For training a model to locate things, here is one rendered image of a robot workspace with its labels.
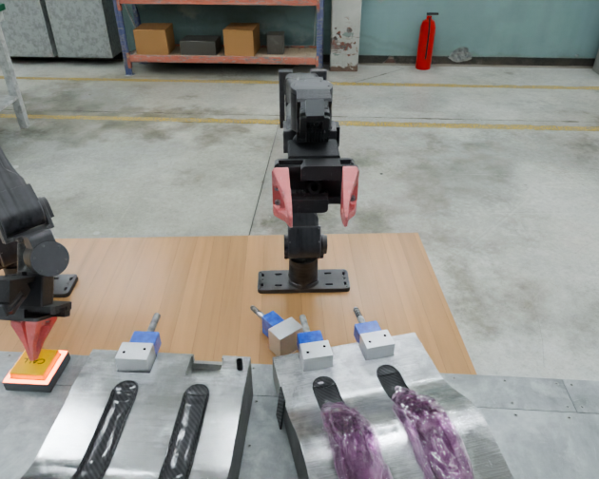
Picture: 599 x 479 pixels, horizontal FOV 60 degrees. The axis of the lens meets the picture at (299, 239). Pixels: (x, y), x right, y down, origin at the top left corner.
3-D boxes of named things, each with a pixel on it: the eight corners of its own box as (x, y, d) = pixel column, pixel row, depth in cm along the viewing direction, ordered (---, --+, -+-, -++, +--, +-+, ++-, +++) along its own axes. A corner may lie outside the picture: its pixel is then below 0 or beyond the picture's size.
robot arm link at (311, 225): (320, 258, 103) (318, 93, 101) (287, 259, 103) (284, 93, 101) (318, 256, 109) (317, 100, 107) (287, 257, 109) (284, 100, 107)
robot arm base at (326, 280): (352, 261, 107) (348, 242, 113) (255, 263, 106) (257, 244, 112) (350, 292, 111) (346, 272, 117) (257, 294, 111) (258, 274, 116)
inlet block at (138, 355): (145, 326, 93) (141, 302, 90) (173, 327, 92) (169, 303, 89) (121, 382, 82) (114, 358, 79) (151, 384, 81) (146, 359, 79)
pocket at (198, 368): (194, 370, 85) (191, 354, 83) (225, 371, 85) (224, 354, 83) (187, 391, 81) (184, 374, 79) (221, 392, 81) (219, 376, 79)
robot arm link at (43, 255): (86, 263, 85) (57, 194, 82) (31, 285, 80) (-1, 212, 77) (67, 258, 94) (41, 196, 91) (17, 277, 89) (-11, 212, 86)
